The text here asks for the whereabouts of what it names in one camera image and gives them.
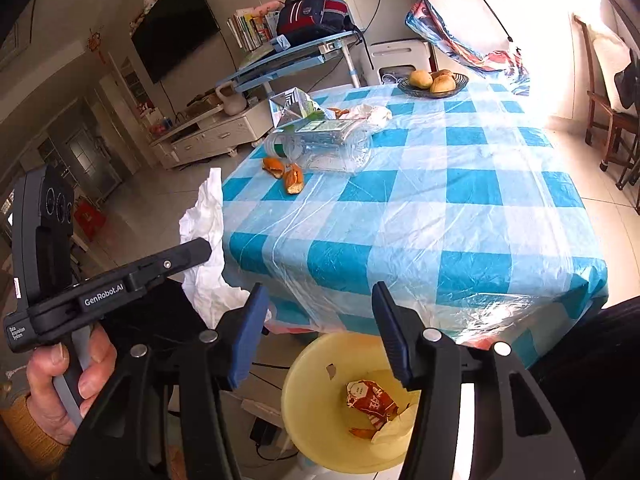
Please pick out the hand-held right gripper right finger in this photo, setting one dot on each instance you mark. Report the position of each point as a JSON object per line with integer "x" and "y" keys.
{"x": 395, "y": 340}

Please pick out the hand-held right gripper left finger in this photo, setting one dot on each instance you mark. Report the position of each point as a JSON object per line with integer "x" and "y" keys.
{"x": 247, "y": 335}

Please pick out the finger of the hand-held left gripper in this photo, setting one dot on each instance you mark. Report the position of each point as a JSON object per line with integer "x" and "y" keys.
{"x": 175, "y": 257}

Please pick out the yellow plastic bin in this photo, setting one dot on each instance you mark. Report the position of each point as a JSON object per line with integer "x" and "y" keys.
{"x": 310, "y": 385}

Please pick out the green milk carton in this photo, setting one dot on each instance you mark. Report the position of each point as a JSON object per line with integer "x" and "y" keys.
{"x": 295, "y": 107}

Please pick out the clear plastic bottle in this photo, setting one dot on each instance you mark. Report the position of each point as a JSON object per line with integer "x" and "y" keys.
{"x": 340, "y": 152}

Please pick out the person's left forearm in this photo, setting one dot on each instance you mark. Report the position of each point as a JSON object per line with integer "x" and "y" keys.
{"x": 25, "y": 435}

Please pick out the person's left hand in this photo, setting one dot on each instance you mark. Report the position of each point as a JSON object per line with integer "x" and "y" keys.
{"x": 45, "y": 402}

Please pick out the white plastic bag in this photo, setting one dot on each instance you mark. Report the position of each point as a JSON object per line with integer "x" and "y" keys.
{"x": 205, "y": 230}

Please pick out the red stool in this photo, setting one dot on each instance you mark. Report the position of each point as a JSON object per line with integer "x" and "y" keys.
{"x": 90, "y": 222}

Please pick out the red snack wrapper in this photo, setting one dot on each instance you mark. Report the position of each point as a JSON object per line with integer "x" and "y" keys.
{"x": 367, "y": 400}

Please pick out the white power strip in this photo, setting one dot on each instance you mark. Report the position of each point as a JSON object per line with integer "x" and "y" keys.
{"x": 260, "y": 407}

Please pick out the white paper scrap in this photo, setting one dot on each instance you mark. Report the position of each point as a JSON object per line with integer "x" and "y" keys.
{"x": 395, "y": 427}

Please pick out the white television cabinet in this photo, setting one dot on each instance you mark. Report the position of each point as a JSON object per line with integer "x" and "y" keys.
{"x": 210, "y": 135}

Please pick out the blue checkered tablecloth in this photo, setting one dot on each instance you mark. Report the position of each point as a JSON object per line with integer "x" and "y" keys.
{"x": 450, "y": 210}

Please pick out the pink kettlebell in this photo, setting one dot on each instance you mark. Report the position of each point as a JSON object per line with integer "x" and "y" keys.
{"x": 232, "y": 105}

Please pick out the person's dark clothing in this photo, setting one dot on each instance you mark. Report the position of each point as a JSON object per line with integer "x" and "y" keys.
{"x": 595, "y": 385}

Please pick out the blue study desk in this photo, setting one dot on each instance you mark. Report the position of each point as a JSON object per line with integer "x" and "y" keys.
{"x": 280, "y": 60}

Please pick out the large crumpled white tissue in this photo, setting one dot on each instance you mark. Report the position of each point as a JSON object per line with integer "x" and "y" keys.
{"x": 372, "y": 114}

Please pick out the black television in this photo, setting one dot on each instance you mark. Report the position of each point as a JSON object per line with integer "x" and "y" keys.
{"x": 175, "y": 25}

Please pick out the row of books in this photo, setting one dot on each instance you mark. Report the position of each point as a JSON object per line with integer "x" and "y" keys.
{"x": 247, "y": 30}

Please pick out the dark fruit bowl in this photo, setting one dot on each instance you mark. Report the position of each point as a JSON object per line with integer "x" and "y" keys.
{"x": 407, "y": 91}

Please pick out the small plush toy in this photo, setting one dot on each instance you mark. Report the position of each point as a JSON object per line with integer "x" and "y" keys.
{"x": 148, "y": 2}

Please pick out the pink plush toy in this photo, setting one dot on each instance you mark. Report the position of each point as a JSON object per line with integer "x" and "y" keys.
{"x": 265, "y": 8}

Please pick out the dark blue backpack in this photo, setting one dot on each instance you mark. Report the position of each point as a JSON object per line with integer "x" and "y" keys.
{"x": 310, "y": 15}

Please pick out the white plastic stool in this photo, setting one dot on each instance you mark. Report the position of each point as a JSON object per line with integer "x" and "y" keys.
{"x": 395, "y": 52}

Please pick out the colourful hanging bag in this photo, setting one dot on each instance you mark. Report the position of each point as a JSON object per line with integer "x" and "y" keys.
{"x": 450, "y": 35}

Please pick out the wooden chair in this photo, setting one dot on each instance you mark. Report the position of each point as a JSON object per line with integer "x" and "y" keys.
{"x": 597, "y": 100}

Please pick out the black folding chair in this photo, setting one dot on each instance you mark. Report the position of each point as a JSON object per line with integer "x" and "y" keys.
{"x": 631, "y": 80}

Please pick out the white cushion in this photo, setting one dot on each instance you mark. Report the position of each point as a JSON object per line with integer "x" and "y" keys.
{"x": 607, "y": 55}

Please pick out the red knot wall ornament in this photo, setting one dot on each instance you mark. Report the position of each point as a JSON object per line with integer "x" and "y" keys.
{"x": 95, "y": 42}

